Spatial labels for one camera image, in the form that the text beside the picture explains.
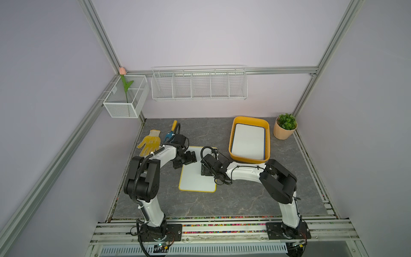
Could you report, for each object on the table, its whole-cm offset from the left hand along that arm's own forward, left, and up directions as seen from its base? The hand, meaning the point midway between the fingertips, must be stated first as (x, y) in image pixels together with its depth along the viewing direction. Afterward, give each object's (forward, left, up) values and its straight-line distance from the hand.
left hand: (192, 163), depth 95 cm
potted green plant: (+17, -60, +10) cm, 63 cm away
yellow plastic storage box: (+32, -47, -1) cm, 57 cm away
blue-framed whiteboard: (+13, -38, 0) cm, 40 cm away
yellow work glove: (+20, +28, -3) cm, 34 cm away
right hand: (-3, -9, -1) cm, 9 cm away
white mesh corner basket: (+30, +34, +29) cm, 54 cm away
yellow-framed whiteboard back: (-8, +1, -2) cm, 9 cm away
